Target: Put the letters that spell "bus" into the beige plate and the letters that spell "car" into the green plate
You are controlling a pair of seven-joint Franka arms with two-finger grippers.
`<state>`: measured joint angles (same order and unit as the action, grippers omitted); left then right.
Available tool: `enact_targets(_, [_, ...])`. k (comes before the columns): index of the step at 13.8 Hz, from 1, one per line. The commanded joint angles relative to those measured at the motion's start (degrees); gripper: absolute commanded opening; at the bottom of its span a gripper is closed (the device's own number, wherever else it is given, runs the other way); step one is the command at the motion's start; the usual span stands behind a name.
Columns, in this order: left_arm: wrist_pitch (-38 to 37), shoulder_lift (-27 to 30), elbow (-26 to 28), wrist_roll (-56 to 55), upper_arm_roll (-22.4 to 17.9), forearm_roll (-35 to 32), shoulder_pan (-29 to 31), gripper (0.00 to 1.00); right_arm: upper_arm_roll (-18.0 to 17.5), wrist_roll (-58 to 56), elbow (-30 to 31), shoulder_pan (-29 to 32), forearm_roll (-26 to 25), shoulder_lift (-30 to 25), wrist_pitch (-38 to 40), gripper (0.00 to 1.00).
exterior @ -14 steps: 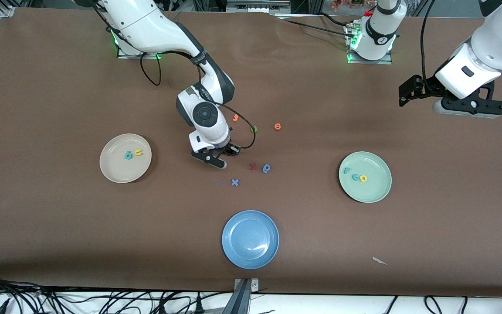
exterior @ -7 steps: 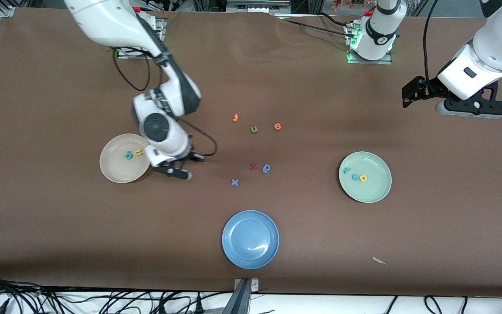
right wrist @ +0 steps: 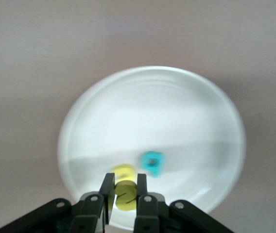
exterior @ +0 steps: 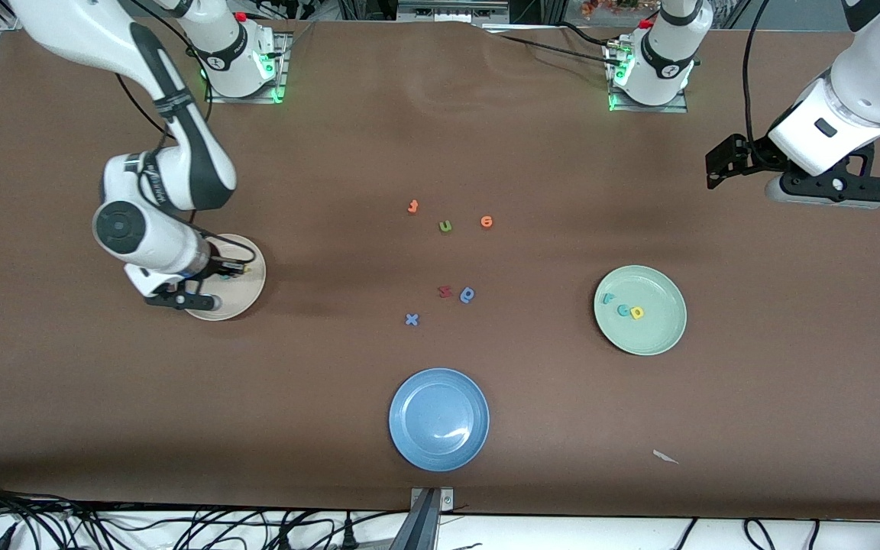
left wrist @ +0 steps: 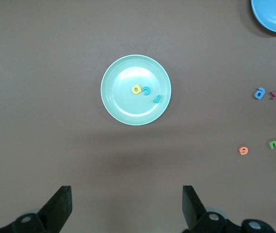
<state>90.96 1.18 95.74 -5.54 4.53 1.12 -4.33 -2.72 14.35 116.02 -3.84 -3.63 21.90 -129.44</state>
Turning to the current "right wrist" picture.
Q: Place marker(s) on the yellow foam letter s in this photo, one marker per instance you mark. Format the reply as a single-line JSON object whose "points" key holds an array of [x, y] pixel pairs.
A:
{"points": [[122, 205]]}

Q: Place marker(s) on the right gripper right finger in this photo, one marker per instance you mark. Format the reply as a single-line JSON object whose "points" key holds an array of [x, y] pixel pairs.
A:
{"points": [[150, 216]]}

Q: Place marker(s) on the yellow foam letter u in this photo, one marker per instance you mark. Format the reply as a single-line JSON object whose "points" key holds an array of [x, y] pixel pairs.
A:
{"points": [[123, 168]]}

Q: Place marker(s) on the teal foam letter b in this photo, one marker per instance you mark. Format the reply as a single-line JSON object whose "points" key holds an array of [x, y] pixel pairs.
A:
{"points": [[144, 163]]}

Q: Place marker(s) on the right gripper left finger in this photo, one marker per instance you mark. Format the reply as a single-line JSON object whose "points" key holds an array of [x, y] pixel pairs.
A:
{"points": [[89, 213]]}

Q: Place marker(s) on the light brown round plate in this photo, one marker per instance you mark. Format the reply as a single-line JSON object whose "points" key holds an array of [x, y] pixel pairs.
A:
{"points": [[152, 116]]}

